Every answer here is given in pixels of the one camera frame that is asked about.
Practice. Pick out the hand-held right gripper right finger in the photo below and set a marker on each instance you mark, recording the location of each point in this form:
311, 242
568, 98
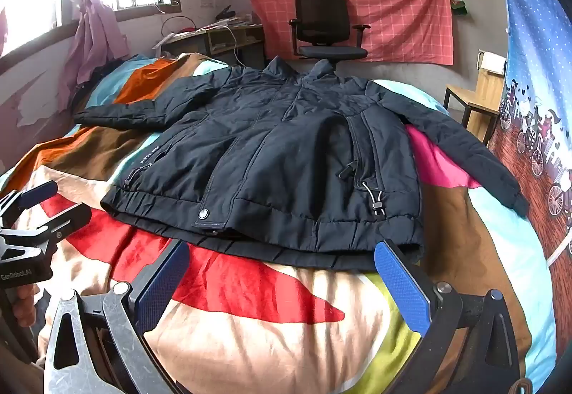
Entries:
404, 286

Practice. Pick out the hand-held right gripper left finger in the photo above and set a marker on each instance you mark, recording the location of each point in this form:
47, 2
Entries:
163, 286

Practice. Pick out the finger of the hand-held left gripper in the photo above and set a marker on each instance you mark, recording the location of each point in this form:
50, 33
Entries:
67, 217
39, 193

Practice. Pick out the black padded jacket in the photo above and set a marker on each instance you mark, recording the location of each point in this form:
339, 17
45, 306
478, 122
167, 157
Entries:
277, 152

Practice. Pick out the person's left hand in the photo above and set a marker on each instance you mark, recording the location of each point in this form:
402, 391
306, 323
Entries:
24, 302

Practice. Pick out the colourful patchwork blanket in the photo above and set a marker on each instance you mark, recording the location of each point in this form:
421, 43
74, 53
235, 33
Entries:
250, 331

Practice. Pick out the pink hanging cloth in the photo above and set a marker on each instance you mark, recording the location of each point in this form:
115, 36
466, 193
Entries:
94, 41

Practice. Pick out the wooden chair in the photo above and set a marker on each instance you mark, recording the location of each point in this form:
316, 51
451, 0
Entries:
487, 94

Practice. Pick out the wooden desk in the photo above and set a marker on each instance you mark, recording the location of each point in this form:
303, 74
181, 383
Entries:
223, 41

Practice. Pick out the blue printed curtain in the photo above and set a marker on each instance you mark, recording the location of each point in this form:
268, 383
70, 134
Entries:
531, 63

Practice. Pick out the black office chair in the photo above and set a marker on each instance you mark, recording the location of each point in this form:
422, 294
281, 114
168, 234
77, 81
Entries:
322, 14

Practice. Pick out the red checked wall cloth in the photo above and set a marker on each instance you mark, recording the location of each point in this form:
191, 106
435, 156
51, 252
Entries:
402, 9

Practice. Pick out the green red wall ornament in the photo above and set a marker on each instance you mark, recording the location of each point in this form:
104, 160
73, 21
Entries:
458, 6

